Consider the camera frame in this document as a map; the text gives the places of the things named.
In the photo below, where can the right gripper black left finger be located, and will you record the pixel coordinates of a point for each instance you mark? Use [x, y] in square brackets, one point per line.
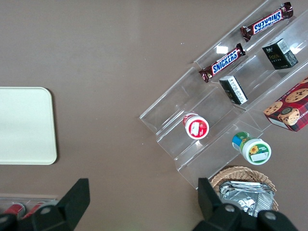
[69, 207]

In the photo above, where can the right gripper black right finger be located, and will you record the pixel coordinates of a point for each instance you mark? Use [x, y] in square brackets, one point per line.
[211, 211]

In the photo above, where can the light wicker basket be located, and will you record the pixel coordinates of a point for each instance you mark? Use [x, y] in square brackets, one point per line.
[243, 172]

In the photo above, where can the cream plastic tray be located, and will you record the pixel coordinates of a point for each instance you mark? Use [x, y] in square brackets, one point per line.
[24, 125]

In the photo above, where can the silver foil package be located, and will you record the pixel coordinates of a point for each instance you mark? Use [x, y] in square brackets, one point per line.
[245, 199]

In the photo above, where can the red cola bottle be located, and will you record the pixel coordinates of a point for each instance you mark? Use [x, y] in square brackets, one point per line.
[14, 208]
[29, 211]

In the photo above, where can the clear acrylic bottle rack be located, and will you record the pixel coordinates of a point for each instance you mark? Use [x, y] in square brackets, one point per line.
[29, 198]

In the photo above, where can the green lid yoghurt cup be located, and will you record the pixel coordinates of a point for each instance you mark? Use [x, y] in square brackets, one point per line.
[255, 150]

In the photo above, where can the red lid yoghurt cup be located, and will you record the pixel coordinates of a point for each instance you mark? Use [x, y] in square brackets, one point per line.
[196, 127]

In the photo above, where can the clear acrylic stepped stand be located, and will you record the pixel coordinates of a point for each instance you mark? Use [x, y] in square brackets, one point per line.
[173, 106]
[260, 79]

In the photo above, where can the small black box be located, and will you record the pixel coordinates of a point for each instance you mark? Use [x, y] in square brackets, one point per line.
[280, 54]
[234, 91]

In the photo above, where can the red cookie box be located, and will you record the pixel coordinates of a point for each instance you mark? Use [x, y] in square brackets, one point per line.
[291, 106]

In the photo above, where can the Snickers chocolate bar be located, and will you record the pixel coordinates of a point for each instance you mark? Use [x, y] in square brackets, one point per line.
[223, 63]
[267, 21]

